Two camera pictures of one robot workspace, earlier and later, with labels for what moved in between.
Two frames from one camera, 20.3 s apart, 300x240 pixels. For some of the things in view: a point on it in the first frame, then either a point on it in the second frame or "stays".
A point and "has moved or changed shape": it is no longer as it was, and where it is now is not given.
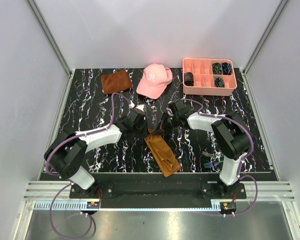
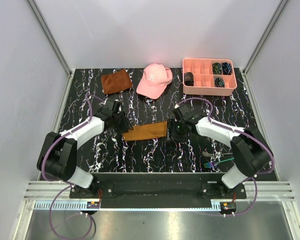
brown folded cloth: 116,82 stays
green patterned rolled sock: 217,68 stays
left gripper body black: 140,131 → 114,117
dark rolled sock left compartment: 188,79 stays
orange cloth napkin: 167,161 has moved or changed shape
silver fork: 209,154 stays
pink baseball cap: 156,77 stays
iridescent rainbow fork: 211,164 stays
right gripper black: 162,127 → 171,124
